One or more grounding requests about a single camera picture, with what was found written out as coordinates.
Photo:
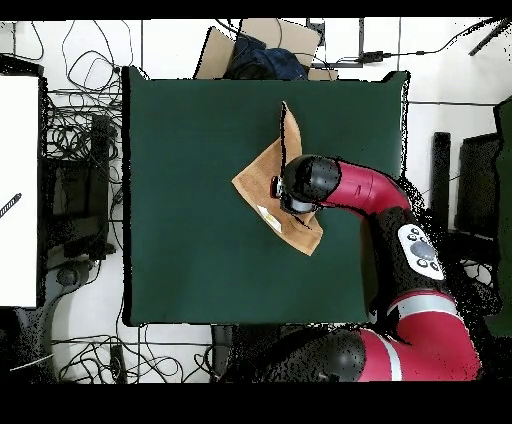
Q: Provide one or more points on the brown cardboard box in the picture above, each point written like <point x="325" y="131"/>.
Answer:
<point x="216" y="56"/>

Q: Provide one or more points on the dark blue clothing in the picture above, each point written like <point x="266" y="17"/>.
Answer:
<point x="272" y="60"/>

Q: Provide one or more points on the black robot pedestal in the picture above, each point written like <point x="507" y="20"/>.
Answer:
<point x="244" y="348"/>

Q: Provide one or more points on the black office chair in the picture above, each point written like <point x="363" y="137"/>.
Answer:
<point x="80" y="192"/>
<point x="476" y="180"/>

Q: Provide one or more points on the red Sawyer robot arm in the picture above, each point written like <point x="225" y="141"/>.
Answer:
<point x="368" y="188"/>

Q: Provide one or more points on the tan terry towel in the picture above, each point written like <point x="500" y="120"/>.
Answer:
<point x="260" y="184"/>

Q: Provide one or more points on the white board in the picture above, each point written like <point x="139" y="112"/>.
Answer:
<point x="18" y="180"/>

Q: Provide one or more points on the black tripod leg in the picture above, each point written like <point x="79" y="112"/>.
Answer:
<point x="490" y="38"/>

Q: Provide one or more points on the black power adapter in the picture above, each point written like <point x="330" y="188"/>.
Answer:
<point x="372" y="56"/>

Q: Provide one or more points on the dark green table cloth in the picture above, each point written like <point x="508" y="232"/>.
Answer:
<point x="180" y="160"/>

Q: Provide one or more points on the black striped rod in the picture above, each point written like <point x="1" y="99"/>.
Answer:
<point x="11" y="204"/>

